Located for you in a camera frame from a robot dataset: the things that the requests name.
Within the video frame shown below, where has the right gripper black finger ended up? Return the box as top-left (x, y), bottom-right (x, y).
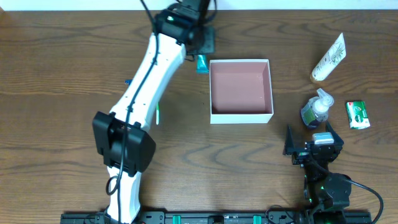
top-left (283, 125), bottom-right (295, 155)
top-left (325, 121), bottom-right (344, 146)

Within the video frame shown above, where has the teal toothpaste tube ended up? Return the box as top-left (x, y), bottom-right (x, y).
top-left (196, 55), bottom-right (210, 74)

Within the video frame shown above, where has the green soap bar package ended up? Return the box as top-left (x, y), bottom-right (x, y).
top-left (346, 101), bottom-right (371, 129)

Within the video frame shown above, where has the clear foam soap pump bottle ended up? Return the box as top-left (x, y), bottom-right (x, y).
top-left (300, 88), bottom-right (334, 129)

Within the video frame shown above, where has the green white toothbrush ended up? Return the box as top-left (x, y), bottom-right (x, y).
top-left (155, 103), bottom-right (160, 125)

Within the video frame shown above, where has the white lotion tube leaf print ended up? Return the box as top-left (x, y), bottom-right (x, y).
top-left (310, 33), bottom-right (346, 82)

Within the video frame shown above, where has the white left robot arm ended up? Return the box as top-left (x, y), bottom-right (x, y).
top-left (92, 0), bottom-right (215, 223)

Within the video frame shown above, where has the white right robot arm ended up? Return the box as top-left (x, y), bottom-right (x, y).
top-left (283, 122), bottom-right (384, 223)

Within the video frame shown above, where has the white box pink interior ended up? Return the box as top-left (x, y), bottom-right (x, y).
top-left (209, 59), bottom-right (274, 124)

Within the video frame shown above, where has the black mounting rail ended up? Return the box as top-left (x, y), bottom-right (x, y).
top-left (60, 210), bottom-right (373, 224)

